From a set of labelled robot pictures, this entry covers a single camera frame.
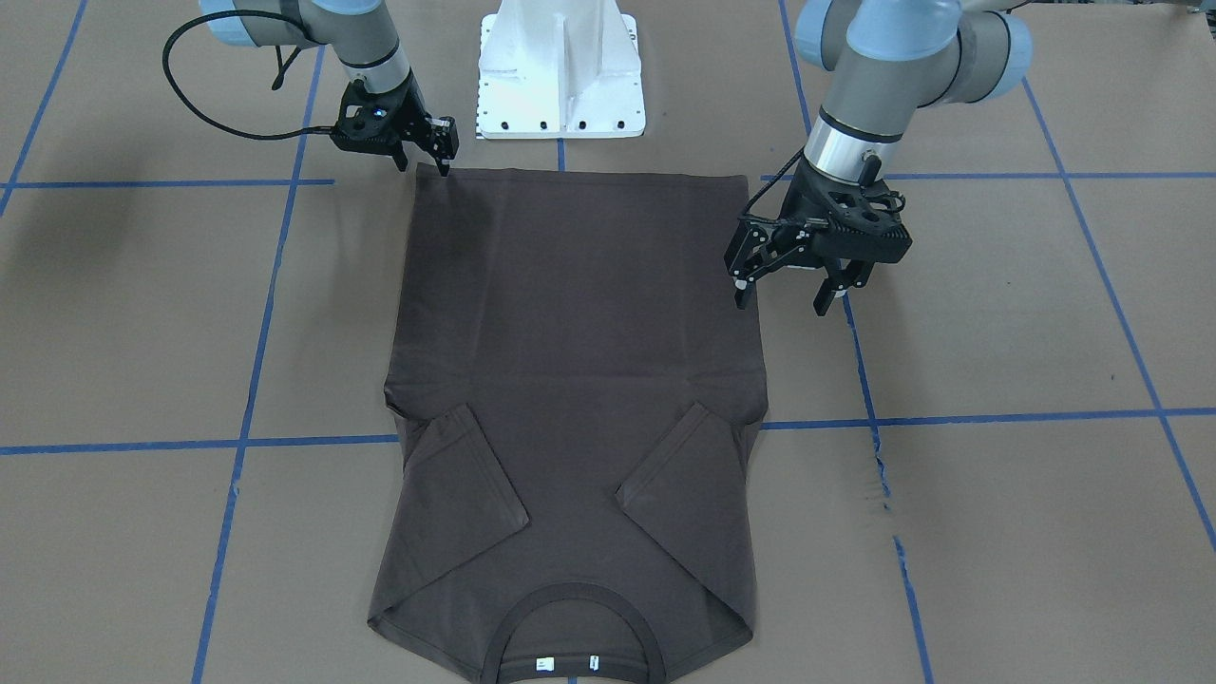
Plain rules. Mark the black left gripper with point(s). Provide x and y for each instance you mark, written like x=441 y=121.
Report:
x=796 y=202

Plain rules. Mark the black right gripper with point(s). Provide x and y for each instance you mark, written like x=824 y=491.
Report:
x=411 y=112

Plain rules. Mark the brown t-shirt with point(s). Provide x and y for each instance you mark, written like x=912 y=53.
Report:
x=577 y=397

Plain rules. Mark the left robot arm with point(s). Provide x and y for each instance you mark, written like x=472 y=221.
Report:
x=886 y=61

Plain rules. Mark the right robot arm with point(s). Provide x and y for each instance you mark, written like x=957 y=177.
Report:
x=360 y=33

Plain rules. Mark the white pedestal column base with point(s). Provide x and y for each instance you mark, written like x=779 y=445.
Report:
x=559 y=70

